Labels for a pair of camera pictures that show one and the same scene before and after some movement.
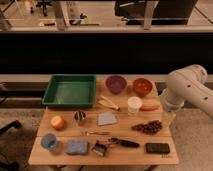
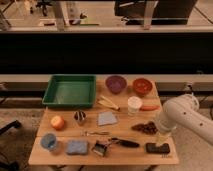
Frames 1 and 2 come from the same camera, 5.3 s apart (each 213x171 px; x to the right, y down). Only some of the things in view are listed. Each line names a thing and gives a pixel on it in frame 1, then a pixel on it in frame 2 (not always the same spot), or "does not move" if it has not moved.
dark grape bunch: [152, 127] does not move
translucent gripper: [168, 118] -> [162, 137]
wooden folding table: [127, 126] does not move
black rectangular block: [157, 147] does not move
